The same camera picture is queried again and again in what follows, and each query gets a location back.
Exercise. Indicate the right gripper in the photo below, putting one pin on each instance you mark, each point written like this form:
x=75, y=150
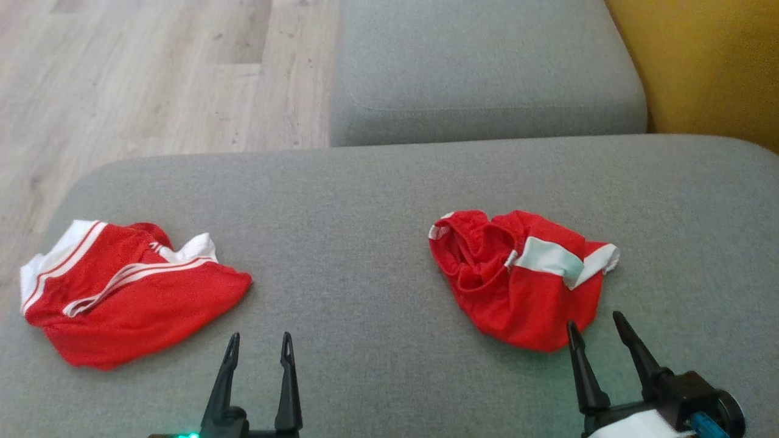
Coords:
x=688, y=395

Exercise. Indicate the red shorts wide white band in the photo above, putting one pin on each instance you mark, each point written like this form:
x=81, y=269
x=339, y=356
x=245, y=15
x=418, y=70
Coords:
x=523, y=304

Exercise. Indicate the red shorts thin white stripes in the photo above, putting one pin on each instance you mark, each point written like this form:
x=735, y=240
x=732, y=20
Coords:
x=140, y=310

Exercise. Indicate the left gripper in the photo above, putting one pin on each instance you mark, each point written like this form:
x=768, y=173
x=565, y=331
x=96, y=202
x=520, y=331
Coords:
x=243, y=434

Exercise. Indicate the large grey sofa seat cushion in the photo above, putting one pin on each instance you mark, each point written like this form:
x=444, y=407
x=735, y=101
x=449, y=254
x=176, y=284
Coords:
x=365, y=243

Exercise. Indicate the yellow cushion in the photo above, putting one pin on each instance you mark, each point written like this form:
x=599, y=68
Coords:
x=712, y=61

